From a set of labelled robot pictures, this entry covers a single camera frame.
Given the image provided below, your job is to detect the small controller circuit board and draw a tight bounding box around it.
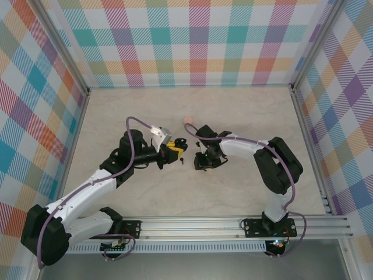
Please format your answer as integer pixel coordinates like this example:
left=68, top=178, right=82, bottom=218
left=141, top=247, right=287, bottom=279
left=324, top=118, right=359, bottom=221
left=100, top=239, right=131, bottom=253
left=266, top=238, right=288, bottom=257

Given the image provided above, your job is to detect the grey metal panel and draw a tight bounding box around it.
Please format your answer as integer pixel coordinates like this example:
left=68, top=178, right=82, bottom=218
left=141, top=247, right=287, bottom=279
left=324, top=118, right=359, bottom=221
left=37, top=253, right=350, bottom=280

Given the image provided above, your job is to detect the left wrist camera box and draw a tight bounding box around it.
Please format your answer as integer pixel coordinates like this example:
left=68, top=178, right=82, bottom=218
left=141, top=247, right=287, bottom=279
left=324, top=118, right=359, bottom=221
left=150, top=125, right=173, bottom=153

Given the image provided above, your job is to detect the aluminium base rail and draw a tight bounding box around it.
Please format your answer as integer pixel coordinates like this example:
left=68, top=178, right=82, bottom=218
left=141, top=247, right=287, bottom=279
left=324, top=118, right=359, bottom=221
left=31, top=216, right=354, bottom=242

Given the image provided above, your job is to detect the aluminium frame floor rail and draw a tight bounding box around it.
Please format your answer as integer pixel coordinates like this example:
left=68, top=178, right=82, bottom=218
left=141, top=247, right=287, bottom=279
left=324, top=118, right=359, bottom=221
left=290, top=87, right=335, bottom=216
left=50, top=89, right=92, bottom=219

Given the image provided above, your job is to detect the white slotted cable duct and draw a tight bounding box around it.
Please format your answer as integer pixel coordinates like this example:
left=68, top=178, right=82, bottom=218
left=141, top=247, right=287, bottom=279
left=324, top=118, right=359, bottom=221
left=45, top=241, right=268, bottom=255

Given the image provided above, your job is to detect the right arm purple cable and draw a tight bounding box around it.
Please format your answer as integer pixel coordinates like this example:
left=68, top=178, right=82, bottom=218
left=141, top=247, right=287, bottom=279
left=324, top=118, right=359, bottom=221
left=184, top=122, right=307, bottom=260

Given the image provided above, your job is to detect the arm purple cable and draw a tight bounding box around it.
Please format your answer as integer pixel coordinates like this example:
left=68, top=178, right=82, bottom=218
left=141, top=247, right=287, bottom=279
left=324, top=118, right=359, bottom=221
left=37, top=116, right=153, bottom=270
left=184, top=122, right=307, bottom=260

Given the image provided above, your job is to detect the aluminium frame post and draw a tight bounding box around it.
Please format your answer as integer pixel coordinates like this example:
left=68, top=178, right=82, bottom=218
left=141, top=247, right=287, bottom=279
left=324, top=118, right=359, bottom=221
left=33, top=0, right=91, bottom=96
left=290, top=0, right=345, bottom=93

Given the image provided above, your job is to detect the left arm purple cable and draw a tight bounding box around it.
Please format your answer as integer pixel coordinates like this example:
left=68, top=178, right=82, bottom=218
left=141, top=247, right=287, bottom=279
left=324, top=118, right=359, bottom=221
left=37, top=116, right=153, bottom=270

